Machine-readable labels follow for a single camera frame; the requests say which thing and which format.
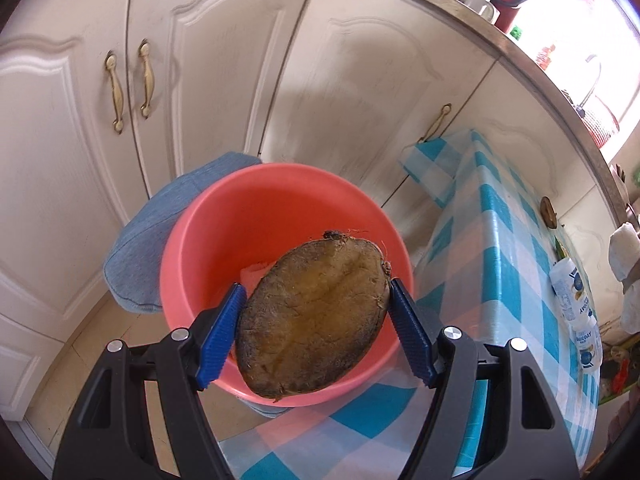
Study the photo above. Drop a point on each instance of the brown potato half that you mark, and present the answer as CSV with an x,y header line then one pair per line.
x,y
310,320

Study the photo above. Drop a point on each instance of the metal sink faucet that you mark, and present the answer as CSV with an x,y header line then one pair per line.
x,y
594,67

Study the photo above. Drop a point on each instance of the steel-edged kitchen countertop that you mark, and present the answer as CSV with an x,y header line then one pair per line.
x,y
525,55

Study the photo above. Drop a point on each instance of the white cabinet door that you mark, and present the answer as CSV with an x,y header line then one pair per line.
x,y
360,85
220,70
520,125
50,160

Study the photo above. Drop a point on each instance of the pink plastic basin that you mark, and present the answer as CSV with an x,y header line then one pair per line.
x,y
240,220

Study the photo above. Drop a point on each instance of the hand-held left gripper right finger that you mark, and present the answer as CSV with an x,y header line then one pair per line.
x,y
411,335

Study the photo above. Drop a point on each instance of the white mug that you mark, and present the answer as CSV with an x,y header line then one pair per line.
x,y
482,6

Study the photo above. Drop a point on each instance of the brown vegetable piece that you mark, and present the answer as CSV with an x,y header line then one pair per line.
x,y
548,212

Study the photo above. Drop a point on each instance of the red plastic basket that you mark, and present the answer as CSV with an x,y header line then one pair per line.
x,y
599,122

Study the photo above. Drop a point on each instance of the white bottle blue label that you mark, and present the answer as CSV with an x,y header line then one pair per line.
x,y
567,290
587,347

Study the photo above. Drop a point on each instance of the small green snack packet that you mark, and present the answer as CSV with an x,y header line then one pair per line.
x,y
558,249

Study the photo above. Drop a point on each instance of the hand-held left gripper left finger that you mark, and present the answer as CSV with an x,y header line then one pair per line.
x,y
220,340

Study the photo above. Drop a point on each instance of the blue white checked tablecloth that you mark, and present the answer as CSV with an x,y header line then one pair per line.
x,y
505,270

